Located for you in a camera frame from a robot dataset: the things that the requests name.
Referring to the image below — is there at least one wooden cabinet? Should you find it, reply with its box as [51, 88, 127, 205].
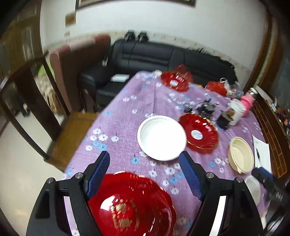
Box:
[249, 86, 290, 180]

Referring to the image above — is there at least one dark jar with wooden lid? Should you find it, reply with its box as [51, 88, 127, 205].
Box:
[216, 109, 234, 130]

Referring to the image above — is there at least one cream plastic bowl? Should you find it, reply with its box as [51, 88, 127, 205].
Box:
[228, 137, 254, 174]

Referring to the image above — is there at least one white paper sheet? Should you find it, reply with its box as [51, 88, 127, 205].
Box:
[252, 134, 272, 175]

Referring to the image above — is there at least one white plastic jar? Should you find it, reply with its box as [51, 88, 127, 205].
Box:
[228, 100, 246, 126]

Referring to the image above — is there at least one small white bowl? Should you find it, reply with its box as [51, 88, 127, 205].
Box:
[245, 175, 261, 205]

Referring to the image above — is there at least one yellow wall plaque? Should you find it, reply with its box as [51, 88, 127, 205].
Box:
[66, 12, 76, 26]

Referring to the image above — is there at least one brown upholstered chair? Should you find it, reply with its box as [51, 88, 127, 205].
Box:
[49, 34, 111, 116]

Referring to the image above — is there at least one purple floral tablecloth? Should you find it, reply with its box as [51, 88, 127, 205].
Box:
[61, 70, 276, 236]

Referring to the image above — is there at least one black power adapter with cables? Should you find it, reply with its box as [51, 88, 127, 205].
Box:
[197, 100, 218, 117]

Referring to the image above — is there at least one white round plate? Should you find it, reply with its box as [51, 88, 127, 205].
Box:
[137, 115, 187, 161]

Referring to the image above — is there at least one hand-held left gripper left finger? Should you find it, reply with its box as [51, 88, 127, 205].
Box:
[26, 150, 111, 236]

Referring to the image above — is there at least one white box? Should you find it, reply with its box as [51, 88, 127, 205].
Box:
[111, 74, 130, 83]

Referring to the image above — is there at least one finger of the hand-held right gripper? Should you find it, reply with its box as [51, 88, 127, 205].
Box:
[251, 167, 275, 191]

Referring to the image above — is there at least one red scalloped plate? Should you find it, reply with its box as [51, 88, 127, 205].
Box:
[160, 71, 191, 92]

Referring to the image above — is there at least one large red gold-print plate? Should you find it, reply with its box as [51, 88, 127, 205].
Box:
[87, 172, 177, 236]

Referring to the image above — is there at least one dark wooden chair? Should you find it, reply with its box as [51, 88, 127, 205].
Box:
[0, 51, 100, 173]

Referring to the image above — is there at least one black leather sofa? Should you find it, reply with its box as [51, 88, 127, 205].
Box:
[78, 39, 238, 113]

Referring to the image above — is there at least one red plate with round label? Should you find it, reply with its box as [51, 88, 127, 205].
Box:
[178, 113, 219, 152]

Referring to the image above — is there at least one red plastic bag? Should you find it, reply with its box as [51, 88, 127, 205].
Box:
[205, 80, 228, 97]

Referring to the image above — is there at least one bottle in pink knit sleeve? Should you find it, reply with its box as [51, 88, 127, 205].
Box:
[240, 88, 257, 117]

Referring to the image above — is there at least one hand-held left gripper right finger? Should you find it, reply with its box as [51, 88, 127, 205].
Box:
[179, 151, 265, 236]

